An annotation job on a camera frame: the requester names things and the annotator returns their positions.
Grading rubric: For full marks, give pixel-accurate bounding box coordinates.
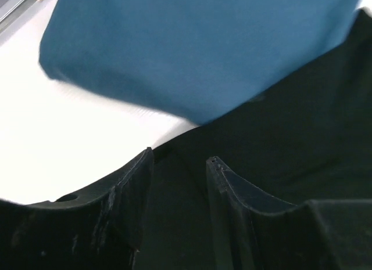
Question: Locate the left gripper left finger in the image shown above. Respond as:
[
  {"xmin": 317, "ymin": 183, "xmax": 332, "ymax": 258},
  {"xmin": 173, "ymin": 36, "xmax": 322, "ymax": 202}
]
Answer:
[{"xmin": 1, "ymin": 149, "xmax": 153, "ymax": 269}]

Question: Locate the folded teal t-shirt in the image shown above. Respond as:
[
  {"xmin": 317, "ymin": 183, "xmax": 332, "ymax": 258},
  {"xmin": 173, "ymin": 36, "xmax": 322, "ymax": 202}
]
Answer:
[{"xmin": 39, "ymin": 0, "xmax": 360, "ymax": 124}]

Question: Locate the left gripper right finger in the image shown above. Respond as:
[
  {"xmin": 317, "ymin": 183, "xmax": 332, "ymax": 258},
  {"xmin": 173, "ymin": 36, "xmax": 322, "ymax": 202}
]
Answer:
[{"xmin": 206, "ymin": 157, "xmax": 371, "ymax": 269}]

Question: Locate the black t-shirt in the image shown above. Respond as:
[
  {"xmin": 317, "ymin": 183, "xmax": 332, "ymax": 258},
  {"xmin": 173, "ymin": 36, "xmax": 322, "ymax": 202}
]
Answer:
[{"xmin": 135, "ymin": 9, "xmax": 371, "ymax": 269}]

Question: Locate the aluminium frame rail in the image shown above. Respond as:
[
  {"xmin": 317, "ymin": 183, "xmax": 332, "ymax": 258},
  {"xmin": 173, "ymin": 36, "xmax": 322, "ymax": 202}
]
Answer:
[{"xmin": 1, "ymin": 0, "xmax": 26, "ymax": 23}]

